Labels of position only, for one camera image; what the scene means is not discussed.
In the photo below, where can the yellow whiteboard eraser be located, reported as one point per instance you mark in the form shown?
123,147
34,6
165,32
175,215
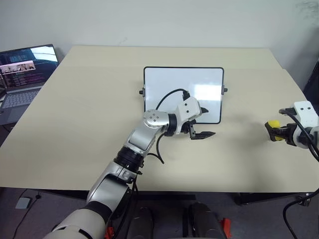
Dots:
274,123

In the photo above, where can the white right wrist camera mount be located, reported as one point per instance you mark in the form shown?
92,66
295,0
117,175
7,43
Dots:
305,112

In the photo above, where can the small black-framed whiteboard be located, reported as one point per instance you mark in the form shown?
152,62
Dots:
174,79

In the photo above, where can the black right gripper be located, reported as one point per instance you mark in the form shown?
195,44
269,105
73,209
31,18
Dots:
290,137

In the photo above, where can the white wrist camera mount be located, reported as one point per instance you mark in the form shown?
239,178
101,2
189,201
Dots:
305,112
189,109

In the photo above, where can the black table frame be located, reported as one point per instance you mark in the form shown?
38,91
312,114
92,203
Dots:
261,198

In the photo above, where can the dark rounded shape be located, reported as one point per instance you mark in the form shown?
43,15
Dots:
140,224
204,221

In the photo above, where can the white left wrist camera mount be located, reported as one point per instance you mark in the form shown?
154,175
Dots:
189,109

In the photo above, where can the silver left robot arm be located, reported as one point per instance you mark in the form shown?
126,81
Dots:
139,139

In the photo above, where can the open grey laptop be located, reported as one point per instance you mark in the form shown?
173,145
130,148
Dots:
17,72

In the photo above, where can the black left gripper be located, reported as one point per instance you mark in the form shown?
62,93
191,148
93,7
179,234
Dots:
185,128

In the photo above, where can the small grey floor box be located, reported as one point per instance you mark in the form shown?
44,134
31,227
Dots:
23,203

